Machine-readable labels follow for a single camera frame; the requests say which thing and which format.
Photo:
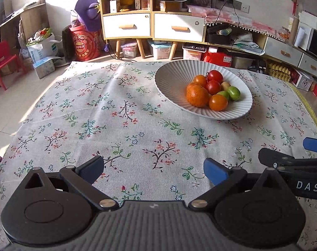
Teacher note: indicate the wooden bookshelf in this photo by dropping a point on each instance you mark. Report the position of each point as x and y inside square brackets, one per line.
[30, 13]

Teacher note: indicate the cardboard box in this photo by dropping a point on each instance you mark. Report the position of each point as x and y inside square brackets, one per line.
[170, 6]

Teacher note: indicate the brown kiwi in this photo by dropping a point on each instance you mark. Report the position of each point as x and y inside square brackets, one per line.
[225, 85]

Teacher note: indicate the red tomato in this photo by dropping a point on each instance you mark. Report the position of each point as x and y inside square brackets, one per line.
[215, 76]
[213, 87]

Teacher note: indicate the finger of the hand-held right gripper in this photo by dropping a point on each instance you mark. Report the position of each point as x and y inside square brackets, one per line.
[276, 156]
[315, 145]

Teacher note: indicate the white low cabinet drawer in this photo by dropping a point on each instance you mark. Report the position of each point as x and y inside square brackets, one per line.
[312, 65]
[282, 51]

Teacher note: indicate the glass jar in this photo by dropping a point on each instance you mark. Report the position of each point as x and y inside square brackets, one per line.
[284, 34]

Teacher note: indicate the white ribbed plate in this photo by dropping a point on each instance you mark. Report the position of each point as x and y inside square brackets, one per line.
[171, 83]

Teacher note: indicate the green lime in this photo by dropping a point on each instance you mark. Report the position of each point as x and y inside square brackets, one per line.
[222, 94]
[234, 93]

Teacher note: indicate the white and wood cabinet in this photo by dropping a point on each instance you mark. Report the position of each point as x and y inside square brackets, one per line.
[152, 2]

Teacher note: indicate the light blue tissue box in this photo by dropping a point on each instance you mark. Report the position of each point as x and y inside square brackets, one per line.
[43, 68]

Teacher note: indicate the red plastic chair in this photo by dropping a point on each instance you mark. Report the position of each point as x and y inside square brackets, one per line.
[3, 57]

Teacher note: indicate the wall socket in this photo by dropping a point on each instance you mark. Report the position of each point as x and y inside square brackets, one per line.
[237, 4]
[245, 7]
[229, 1]

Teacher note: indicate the white sack of toys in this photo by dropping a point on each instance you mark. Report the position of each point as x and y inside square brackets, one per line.
[42, 48]

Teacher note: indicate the pile of books and papers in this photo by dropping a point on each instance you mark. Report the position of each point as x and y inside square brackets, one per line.
[248, 44]

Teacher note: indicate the orange mandarin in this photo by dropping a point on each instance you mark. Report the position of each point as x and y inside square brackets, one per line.
[197, 96]

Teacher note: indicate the black case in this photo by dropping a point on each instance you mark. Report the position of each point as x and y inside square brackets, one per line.
[218, 38]

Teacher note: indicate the orange and white boxes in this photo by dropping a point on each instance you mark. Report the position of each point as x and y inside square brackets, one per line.
[142, 3]

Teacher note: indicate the red printed bucket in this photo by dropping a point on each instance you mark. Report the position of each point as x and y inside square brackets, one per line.
[85, 45]

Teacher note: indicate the red and white box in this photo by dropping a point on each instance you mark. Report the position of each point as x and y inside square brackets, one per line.
[302, 79]

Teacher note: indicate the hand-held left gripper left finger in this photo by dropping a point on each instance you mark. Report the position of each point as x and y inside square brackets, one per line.
[91, 168]

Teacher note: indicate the low wooden cabinet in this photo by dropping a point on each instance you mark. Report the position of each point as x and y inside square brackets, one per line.
[263, 44]

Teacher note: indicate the floral tablecloth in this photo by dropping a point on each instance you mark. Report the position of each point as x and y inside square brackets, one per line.
[108, 115]

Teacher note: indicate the yellow pomelo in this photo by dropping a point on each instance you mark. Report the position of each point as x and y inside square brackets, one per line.
[127, 1]

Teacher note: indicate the white carton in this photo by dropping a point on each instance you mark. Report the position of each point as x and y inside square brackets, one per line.
[114, 5]

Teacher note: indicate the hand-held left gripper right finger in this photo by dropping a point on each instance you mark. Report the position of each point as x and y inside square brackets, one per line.
[215, 171]

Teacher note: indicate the purple toy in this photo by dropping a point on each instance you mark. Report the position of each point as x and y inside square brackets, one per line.
[106, 47]

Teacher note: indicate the grey metal container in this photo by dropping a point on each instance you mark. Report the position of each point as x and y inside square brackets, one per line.
[242, 62]

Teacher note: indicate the purple hat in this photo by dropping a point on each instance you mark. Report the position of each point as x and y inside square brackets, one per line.
[86, 10]

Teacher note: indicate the black panel heater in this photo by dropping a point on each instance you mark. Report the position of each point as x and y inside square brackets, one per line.
[67, 44]

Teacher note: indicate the egg cartons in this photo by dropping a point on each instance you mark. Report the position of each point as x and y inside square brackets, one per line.
[278, 70]

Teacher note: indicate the pink floral cloth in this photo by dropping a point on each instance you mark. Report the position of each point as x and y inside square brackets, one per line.
[242, 21]

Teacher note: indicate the clear storage box black lid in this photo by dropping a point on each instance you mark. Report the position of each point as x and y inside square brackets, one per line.
[193, 53]

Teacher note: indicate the orange tomato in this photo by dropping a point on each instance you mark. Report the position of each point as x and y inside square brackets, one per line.
[200, 80]
[218, 102]

